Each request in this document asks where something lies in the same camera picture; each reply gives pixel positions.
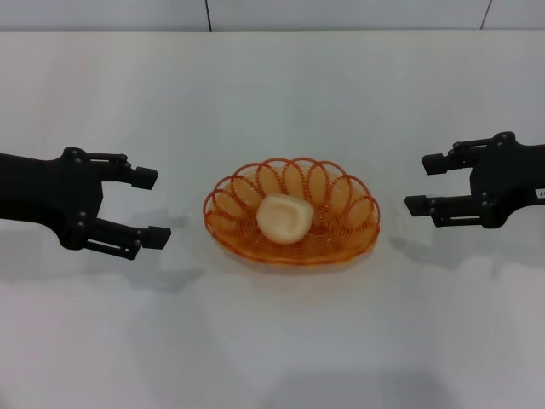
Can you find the pale round steamed bun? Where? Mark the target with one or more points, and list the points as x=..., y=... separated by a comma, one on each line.
x=285, y=217

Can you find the orange woven plastic basket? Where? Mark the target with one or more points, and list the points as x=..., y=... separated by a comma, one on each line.
x=332, y=247

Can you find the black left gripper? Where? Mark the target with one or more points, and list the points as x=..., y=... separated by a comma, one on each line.
x=47, y=191

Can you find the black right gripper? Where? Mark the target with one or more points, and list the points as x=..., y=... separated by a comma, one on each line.
x=511, y=179

